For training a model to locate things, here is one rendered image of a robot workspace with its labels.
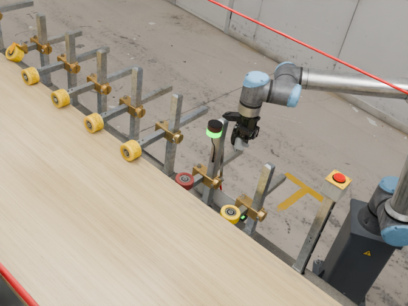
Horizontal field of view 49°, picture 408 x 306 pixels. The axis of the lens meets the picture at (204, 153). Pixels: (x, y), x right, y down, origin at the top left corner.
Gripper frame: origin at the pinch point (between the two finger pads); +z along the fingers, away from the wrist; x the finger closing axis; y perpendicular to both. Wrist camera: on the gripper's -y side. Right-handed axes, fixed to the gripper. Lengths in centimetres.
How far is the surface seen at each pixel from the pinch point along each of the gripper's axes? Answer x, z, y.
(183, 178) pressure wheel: -22.2, 10.5, -8.3
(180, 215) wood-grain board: -37.6, 11.1, 4.7
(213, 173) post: -9.5, 10.6, -2.1
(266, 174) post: -9.6, -6.0, 22.0
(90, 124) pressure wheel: -32, 6, -57
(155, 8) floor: 247, 101, -294
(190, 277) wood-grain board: -55, 11, 27
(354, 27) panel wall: 260, 33, -58
